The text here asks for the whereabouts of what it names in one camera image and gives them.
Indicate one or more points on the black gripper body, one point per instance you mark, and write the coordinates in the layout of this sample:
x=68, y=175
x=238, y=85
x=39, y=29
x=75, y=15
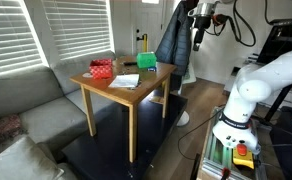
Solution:
x=203, y=22

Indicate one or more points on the red woven basket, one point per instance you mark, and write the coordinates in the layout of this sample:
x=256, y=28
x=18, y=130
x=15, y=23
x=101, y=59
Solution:
x=101, y=69

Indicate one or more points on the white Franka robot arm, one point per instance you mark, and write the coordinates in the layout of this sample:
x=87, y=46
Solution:
x=269, y=76

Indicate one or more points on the dark padded jacket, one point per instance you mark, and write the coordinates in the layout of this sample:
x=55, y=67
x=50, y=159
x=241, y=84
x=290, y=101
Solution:
x=174, y=40

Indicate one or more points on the small blue object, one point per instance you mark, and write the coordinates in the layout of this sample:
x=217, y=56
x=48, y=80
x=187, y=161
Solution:
x=152, y=69

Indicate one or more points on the green plastic box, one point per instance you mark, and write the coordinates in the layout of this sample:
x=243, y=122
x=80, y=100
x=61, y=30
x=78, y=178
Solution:
x=146, y=60

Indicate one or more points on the white door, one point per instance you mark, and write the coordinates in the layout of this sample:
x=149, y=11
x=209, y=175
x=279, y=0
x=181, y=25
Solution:
x=149, y=20

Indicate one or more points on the black remote control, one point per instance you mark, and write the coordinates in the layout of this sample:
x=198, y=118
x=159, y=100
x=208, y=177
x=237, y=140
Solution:
x=130, y=63

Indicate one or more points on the white round floor base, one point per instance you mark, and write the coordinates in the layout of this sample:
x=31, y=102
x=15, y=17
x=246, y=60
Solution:
x=183, y=119

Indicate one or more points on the white paper sheet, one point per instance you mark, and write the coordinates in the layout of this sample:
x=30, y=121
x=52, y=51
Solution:
x=124, y=81

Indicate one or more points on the wooden side table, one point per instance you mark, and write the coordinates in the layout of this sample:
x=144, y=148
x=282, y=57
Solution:
x=129, y=93

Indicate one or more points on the black monitor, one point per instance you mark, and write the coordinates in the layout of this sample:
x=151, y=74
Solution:
x=282, y=43

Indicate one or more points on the black stand leg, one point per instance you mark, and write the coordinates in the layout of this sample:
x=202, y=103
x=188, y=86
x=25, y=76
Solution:
x=279, y=101

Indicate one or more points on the small white disc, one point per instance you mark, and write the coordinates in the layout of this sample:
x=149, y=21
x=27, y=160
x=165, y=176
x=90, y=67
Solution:
x=87, y=75

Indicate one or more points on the narrow white window blind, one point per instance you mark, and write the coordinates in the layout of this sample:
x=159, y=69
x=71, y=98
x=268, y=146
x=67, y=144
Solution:
x=79, y=26

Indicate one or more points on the yellow emergency stop box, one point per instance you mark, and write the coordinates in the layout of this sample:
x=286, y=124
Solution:
x=242, y=158

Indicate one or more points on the black low coffee table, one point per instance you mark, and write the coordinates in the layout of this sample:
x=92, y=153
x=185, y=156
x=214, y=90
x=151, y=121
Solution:
x=112, y=146

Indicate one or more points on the black bag teal logo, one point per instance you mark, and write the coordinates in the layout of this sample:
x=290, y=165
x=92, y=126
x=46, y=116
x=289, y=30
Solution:
x=291, y=143

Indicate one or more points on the grey sofa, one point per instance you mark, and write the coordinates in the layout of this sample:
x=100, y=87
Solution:
x=36, y=100

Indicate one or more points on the wide white window blind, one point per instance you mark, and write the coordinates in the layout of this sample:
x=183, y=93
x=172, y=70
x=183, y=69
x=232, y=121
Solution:
x=9, y=36

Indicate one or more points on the red patterned cushion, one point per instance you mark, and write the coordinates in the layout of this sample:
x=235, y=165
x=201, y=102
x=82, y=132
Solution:
x=8, y=128

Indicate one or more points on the grey throw pillow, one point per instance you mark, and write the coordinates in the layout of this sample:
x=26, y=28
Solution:
x=19, y=163

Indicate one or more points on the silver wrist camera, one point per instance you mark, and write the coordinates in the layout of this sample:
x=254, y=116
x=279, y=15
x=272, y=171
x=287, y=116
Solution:
x=194, y=12

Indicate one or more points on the yellow upright post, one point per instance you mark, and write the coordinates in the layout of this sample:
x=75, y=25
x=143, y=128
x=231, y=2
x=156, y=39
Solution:
x=145, y=42

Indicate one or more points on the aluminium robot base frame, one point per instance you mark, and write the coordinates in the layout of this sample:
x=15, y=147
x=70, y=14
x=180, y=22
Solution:
x=216, y=156

